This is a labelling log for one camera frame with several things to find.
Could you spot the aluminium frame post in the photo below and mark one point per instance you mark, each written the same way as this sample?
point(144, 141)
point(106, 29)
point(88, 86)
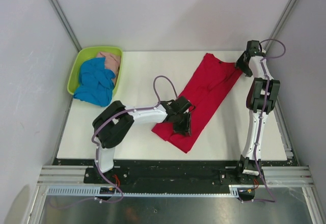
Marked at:
point(65, 23)
point(289, 7)

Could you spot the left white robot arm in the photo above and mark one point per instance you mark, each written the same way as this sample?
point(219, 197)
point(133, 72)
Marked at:
point(113, 124)

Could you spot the left aluminium frame post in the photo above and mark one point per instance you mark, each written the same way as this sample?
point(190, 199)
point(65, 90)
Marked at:
point(65, 23)

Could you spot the beige pink t shirt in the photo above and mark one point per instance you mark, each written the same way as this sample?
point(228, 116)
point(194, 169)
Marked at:
point(111, 62)

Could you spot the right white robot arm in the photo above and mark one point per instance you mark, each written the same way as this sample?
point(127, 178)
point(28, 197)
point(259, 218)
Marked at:
point(260, 102)

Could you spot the right aluminium side rail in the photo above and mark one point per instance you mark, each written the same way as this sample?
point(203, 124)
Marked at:
point(289, 151)

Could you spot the right aluminium frame post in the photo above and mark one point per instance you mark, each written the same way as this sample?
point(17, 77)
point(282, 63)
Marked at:
point(289, 7)

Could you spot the blue t shirt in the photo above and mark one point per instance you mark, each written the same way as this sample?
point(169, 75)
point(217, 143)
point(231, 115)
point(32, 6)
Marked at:
point(96, 83)

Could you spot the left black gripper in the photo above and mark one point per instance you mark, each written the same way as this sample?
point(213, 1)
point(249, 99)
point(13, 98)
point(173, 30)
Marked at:
point(185, 129)

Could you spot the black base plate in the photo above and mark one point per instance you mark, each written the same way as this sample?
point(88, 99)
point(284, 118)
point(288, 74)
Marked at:
point(129, 171)

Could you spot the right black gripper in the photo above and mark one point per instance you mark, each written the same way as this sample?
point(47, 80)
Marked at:
point(240, 63)

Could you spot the red t shirt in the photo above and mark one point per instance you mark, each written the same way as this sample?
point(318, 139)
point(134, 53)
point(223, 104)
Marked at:
point(208, 87)

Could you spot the aluminium front rail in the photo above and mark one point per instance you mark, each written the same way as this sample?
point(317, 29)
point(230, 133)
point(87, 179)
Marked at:
point(275, 176)

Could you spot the lime green plastic bin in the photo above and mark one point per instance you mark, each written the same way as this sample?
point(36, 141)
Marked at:
point(87, 54)

